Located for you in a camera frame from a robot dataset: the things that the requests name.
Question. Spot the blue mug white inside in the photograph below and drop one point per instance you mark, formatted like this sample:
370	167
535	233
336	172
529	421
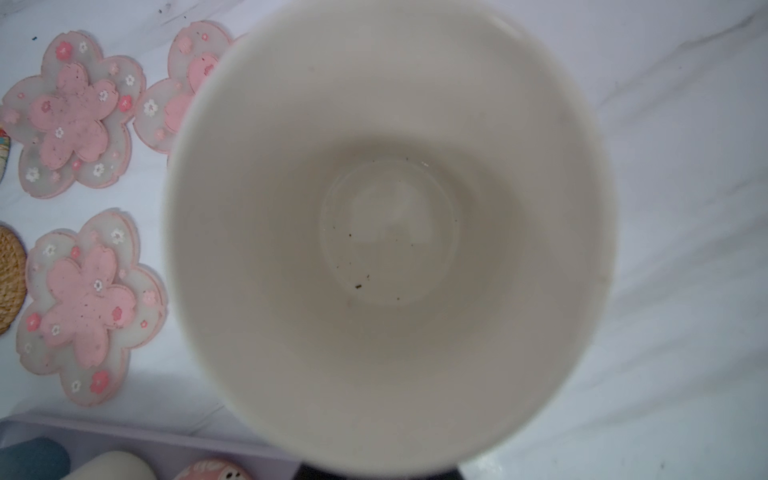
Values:
36	459

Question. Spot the lavender serving tray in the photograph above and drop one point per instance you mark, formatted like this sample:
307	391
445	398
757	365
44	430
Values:
166	453

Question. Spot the pink tall mug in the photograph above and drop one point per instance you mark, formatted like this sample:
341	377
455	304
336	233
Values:
213	469

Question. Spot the cream mug purple handle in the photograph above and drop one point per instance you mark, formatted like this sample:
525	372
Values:
389	231

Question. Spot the woven rattan round coaster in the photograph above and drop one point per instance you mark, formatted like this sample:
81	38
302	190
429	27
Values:
13	278

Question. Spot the red inside white mug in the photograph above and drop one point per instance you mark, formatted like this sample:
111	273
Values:
113	465

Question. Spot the multicolour embroidered round coaster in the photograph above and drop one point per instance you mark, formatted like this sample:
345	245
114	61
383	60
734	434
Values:
5	145

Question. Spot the pink flower coaster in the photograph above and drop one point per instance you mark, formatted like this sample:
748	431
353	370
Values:
194	53
92	304
72	118

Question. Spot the pink flower coaster front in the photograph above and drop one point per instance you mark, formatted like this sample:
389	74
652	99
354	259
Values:
92	304

